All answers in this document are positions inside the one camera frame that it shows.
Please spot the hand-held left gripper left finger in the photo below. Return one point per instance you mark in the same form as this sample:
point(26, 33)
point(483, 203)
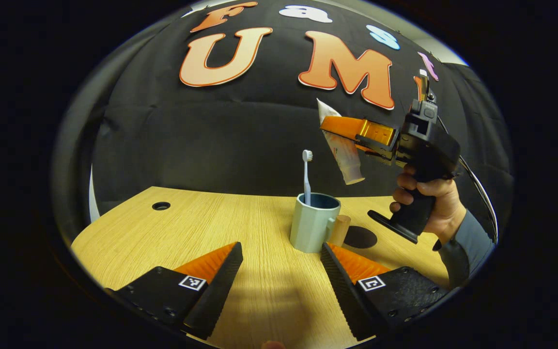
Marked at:
point(221, 286)

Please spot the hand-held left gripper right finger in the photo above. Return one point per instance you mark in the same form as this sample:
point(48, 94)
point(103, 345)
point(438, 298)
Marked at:
point(342, 291)

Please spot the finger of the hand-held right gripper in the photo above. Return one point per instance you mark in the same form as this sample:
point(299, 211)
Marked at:
point(356, 128)
point(380, 152)

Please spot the white toothpaste tube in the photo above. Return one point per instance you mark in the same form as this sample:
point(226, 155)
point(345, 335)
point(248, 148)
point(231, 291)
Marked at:
point(349, 160)

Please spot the white toothbrush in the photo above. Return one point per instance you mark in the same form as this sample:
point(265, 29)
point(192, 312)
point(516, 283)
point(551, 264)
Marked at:
point(306, 184)

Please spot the wooden desktop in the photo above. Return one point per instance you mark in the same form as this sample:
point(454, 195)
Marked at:
point(162, 242)

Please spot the black desk grommet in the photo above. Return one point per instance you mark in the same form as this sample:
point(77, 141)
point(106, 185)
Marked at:
point(161, 205)

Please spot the black backdrop cloth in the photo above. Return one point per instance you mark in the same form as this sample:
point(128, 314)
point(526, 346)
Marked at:
point(211, 145)

